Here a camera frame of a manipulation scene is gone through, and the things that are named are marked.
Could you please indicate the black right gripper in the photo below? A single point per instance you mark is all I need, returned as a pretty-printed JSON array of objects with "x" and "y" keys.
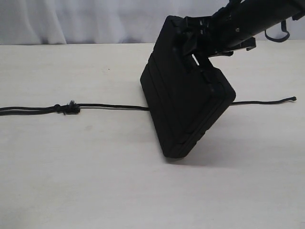
[{"x": 211, "y": 36}]

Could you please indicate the black plastic carrying case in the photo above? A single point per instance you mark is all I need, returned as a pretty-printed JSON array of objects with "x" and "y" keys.
[{"x": 183, "y": 105}]

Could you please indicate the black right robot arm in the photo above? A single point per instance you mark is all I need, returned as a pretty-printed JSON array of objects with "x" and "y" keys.
[{"x": 262, "y": 15}]

